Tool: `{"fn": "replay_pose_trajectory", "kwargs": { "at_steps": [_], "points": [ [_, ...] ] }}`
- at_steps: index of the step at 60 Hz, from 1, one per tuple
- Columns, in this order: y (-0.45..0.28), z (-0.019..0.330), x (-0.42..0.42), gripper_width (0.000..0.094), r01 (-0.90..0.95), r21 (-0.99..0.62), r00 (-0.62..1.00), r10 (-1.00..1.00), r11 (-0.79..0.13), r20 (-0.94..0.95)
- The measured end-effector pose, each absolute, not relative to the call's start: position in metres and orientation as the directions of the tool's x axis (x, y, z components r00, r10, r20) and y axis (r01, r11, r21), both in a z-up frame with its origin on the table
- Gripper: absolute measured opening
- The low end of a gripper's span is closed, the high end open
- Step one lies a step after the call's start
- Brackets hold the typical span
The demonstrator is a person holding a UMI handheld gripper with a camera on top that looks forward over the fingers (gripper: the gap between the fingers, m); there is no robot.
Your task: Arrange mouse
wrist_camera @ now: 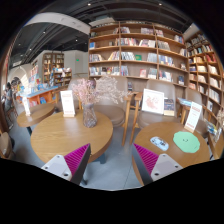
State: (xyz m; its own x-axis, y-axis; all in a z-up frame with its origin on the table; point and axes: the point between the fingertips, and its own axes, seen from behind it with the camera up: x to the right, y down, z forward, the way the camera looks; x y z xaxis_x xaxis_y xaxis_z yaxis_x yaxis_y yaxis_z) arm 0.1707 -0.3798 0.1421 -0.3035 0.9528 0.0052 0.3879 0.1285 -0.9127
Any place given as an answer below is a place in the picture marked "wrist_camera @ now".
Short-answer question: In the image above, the round wooden table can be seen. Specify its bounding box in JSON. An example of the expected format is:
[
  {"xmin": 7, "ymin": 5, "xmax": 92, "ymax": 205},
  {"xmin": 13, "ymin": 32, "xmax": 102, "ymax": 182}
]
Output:
[
  {"xmin": 31, "ymin": 110, "xmax": 113, "ymax": 162},
  {"xmin": 131, "ymin": 121, "xmax": 211, "ymax": 186},
  {"xmin": 17, "ymin": 103, "xmax": 54, "ymax": 127}
]

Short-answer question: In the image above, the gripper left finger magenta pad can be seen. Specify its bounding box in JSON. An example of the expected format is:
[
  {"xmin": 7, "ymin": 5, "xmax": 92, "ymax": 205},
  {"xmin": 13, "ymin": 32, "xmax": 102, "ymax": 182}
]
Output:
[{"xmin": 41, "ymin": 143, "xmax": 92, "ymax": 186}]

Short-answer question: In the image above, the far wooden bookshelf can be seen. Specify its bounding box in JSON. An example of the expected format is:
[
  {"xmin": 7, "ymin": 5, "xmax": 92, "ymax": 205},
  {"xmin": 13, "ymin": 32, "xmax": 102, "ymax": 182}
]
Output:
[{"xmin": 42, "ymin": 52, "xmax": 64, "ymax": 83}]

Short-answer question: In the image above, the beige armchair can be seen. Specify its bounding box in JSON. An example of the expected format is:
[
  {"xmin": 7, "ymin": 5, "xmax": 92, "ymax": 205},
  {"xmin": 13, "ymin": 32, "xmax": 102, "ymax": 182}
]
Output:
[
  {"xmin": 129, "ymin": 79, "xmax": 178, "ymax": 145},
  {"xmin": 70, "ymin": 76, "xmax": 132, "ymax": 142}
]

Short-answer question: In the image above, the white sign stand centre table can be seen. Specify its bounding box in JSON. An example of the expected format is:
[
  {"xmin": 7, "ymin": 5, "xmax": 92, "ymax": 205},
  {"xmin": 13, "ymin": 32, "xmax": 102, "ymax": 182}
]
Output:
[{"xmin": 60, "ymin": 90, "xmax": 75, "ymax": 117}]

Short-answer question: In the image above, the round wooden table left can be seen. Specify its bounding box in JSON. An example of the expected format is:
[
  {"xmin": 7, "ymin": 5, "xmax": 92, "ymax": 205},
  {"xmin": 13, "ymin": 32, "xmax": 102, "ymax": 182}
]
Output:
[{"xmin": 17, "ymin": 103, "xmax": 54, "ymax": 127}]

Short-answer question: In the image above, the orange blue display table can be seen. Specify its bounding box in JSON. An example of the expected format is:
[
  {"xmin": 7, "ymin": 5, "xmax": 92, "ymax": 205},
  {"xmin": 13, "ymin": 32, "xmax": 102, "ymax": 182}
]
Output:
[{"xmin": 20, "ymin": 86, "xmax": 58, "ymax": 107}]

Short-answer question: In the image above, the right wooden bookshelf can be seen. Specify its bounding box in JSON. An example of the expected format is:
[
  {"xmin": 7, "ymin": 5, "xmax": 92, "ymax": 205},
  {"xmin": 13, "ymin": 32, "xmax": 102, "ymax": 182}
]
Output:
[{"xmin": 186, "ymin": 31, "xmax": 224, "ymax": 124}]

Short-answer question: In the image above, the dark book on chair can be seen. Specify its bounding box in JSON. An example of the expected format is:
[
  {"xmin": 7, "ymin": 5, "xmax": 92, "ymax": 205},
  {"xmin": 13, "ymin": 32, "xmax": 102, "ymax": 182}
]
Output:
[{"xmin": 164, "ymin": 99, "xmax": 175, "ymax": 116}]

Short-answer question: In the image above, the dried pink flower bouquet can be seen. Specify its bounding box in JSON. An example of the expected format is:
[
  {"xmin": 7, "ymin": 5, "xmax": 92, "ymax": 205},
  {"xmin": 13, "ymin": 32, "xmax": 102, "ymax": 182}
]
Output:
[{"xmin": 72, "ymin": 76, "xmax": 129, "ymax": 105}]

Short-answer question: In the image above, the glass vase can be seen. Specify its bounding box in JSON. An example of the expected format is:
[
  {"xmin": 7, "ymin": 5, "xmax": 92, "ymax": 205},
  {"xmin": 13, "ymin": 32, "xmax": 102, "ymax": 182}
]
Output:
[{"xmin": 83, "ymin": 103, "xmax": 97, "ymax": 128}]

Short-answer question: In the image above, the white sign stand table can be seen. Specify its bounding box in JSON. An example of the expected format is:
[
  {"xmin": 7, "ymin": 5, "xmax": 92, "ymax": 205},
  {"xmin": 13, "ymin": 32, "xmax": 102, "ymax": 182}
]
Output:
[
  {"xmin": 60, "ymin": 90, "xmax": 75, "ymax": 117},
  {"xmin": 22, "ymin": 97, "xmax": 31, "ymax": 116},
  {"xmin": 184, "ymin": 102, "xmax": 202, "ymax": 132}
]

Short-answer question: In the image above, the round wooden table centre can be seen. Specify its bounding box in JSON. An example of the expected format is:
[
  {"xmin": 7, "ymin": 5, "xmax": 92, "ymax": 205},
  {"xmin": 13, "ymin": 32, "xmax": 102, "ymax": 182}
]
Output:
[{"xmin": 31, "ymin": 110, "xmax": 113, "ymax": 162}]

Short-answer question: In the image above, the beige armchair right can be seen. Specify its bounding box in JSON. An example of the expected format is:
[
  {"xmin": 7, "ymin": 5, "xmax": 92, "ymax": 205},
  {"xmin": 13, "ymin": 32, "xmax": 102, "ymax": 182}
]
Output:
[{"xmin": 129, "ymin": 79, "xmax": 178, "ymax": 145}]

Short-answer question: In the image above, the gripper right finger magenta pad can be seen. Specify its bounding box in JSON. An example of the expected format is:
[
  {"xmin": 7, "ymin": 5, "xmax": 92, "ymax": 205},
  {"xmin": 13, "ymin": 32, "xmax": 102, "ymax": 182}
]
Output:
[{"xmin": 131, "ymin": 142, "xmax": 184, "ymax": 186}]

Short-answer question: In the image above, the beige armchair centre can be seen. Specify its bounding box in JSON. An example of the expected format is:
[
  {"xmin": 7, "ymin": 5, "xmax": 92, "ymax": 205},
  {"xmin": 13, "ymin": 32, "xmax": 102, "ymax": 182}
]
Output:
[{"xmin": 70, "ymin": 76, "xmax": 132, "ymax": 142}]

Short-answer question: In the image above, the green round mouse pad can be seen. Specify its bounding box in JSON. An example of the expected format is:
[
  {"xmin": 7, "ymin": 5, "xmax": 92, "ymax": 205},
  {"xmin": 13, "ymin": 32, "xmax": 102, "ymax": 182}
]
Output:
[{"xmin": 173, "ymin": 131, "xmax": 200, "ymax": 153}]

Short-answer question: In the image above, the person at left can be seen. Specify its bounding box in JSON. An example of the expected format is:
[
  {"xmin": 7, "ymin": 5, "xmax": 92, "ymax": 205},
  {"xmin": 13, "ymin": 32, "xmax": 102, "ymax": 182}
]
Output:
[{"xmin": 5, "ymin": 82, "xmax": 13, "ymax": 112}]

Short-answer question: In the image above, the round wooden table right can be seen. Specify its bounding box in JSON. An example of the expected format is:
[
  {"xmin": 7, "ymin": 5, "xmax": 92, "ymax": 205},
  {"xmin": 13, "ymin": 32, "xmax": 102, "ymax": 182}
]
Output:
[{"xmin": 131, "ymin": 121, "xmax": 211, "ymax": 186}]

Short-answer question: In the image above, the white sign stand left table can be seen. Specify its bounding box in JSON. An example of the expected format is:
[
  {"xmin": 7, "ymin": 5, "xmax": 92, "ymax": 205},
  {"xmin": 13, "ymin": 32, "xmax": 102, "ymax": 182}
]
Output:
[{"xmin": 22, "ymin": 97, "xmax": 31, "ymax": 116}]

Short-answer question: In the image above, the large wooden bookshelf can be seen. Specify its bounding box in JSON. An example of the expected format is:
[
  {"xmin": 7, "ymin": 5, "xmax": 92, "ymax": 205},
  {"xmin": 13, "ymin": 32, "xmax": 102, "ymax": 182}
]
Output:
[{"xmin": 88, "ymin": 21, "xmax": 189, "ymax": 96}]

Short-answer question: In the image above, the white sign stand right table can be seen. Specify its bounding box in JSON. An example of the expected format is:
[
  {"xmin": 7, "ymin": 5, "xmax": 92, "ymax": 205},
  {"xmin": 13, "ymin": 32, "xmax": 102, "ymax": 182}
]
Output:
[{"xmin": 184, "ymin": 102, "xmax": 202, "ymax": 132}]

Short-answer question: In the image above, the white computer mouse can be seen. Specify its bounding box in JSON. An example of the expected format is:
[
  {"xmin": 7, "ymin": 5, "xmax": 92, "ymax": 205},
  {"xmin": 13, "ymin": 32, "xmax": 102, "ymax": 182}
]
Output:
[{"xmin": 150, "ymin": 136, "xmax": 169, "ymax": 151}]

